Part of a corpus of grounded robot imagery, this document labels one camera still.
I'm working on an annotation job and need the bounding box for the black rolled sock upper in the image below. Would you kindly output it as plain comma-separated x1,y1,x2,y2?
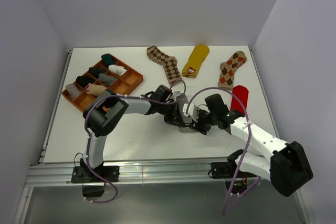
88,67,107,79

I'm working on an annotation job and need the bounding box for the dark green rolled sock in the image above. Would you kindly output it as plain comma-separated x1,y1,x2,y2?
101,54,115,67

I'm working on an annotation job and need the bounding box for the black rolled sock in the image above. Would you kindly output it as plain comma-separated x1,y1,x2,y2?
76,76,95,88
88,67,107,79

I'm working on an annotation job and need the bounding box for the orange argyle sock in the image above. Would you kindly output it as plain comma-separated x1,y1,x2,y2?
218,51,247,91

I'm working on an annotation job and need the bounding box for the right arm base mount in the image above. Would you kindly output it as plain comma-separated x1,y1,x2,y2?
208,162,257,179

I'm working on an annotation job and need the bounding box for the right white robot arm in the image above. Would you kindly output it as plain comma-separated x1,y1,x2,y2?
183,94,313,197

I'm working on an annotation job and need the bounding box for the grey sock with black stripes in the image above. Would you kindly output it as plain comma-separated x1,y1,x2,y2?
178,96,193,133

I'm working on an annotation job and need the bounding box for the orange compartment tray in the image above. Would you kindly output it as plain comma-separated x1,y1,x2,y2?
61,54,143,112

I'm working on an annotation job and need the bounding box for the beige pink rolled sock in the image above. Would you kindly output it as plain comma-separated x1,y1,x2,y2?
85,83,107,97

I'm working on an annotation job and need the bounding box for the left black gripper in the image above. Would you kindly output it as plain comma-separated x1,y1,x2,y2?
157,101,184,129

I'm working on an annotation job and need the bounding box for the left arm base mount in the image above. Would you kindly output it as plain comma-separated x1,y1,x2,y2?
70,165,120,184

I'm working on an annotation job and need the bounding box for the grey rolled sock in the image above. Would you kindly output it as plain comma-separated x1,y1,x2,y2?
98,74,117,87

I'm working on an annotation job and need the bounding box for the red sock with white print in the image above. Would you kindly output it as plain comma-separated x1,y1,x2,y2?
230,85,249,115

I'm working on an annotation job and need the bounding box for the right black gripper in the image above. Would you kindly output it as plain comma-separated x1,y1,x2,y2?
190,107,218,135

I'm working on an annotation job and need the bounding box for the white rolled sock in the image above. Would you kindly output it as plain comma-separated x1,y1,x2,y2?
108,65,127,76

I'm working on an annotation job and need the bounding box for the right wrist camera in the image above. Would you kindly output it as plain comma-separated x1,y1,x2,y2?
182,103,198,120

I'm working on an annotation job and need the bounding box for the yellow sock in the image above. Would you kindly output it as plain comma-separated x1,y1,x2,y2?
182,45,210,78

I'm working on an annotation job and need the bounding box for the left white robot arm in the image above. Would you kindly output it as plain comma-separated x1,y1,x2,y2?
80,85,191,182

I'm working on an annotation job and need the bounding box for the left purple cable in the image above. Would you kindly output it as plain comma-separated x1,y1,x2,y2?
83,79,187,204

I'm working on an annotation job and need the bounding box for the black rolled sock lower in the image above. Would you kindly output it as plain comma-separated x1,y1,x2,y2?
76,76,95,88

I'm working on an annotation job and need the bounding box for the brown argyle sock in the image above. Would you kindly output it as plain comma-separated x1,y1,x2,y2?
146,46,182,85

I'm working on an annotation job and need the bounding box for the taupe sock with red cuff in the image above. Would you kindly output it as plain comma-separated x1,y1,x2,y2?
66,83,82,101

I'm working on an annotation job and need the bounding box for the black box under rail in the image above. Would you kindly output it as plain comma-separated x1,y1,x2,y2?
82,186,104,198

